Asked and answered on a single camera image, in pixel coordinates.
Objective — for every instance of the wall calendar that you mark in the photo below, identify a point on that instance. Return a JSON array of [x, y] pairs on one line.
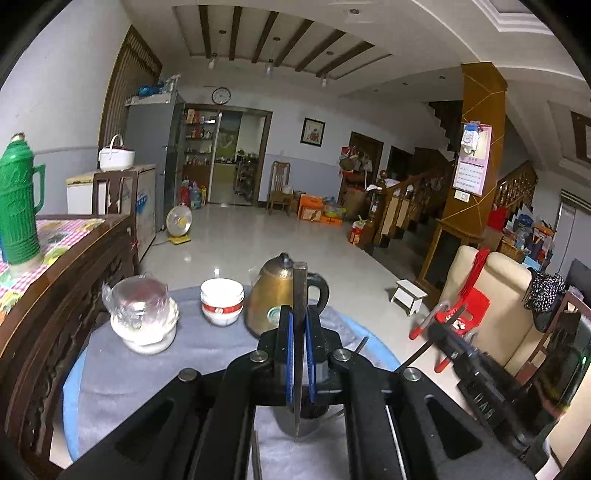
[[471, 171]]

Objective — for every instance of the dark grey utensil holder cup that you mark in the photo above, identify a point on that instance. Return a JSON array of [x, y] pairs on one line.
[[313, 416]]

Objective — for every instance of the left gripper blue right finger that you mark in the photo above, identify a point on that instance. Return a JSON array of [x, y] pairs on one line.
[[317, 356]]

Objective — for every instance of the round wall clock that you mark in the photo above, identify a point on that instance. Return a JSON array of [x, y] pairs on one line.
[[220, 96]]

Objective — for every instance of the dark wooden chair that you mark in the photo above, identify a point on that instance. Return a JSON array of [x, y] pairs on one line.
[[107, 190]]

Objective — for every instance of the red plastic child chair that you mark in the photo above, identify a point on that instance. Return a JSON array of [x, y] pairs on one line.
[[466, 315]]

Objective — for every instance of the blue table cover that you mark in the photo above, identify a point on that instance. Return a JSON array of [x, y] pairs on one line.
[[109, 381]]

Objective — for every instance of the red white bowl stack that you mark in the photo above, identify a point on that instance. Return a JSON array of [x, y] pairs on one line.
[[222, 300]]

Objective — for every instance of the white pot with plastic bag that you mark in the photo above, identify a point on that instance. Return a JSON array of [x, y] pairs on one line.
[[142, 313]]

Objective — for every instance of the beige sofa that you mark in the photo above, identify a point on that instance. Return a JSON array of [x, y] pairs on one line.
[[507, 332]]

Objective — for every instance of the grey refrigerator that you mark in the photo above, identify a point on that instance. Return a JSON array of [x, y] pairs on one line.
[[153, 131]]

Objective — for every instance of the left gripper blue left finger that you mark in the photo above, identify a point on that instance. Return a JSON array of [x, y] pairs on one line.
[[285, 355]]

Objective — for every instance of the carved dark wooden sideboard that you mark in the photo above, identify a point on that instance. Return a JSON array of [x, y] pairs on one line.
[[42, 335]]

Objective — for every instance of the framed wall picture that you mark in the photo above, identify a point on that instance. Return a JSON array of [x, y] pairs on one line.
[[313, 132]]

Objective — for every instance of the gold electric kettle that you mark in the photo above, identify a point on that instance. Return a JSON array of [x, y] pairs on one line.
[[272, 287]]

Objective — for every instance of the small yellow desk fan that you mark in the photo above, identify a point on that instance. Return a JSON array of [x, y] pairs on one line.
[[178, 223]]

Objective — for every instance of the wooden stair railing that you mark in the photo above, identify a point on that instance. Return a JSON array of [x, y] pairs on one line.
[[402, 207]]

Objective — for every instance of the orange cardboard box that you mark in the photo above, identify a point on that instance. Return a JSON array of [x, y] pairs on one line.
[[310, 208]]

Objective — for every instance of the checkered table mat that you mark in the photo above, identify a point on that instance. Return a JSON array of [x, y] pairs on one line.
[[56, 237]]

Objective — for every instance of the white lidded bucket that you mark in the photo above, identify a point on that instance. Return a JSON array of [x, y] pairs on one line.
[[115, 156]]

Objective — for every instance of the green thermos flask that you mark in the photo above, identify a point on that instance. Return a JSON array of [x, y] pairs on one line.
[[22, 198]]

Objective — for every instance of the white chest freezer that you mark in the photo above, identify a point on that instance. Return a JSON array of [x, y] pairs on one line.
[[79, 196]]

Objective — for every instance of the wooden chair by wall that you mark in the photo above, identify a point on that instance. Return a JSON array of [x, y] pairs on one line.
[[279, 180]]

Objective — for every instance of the small white stool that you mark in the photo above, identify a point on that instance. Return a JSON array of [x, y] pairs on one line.
[[409, 295]]

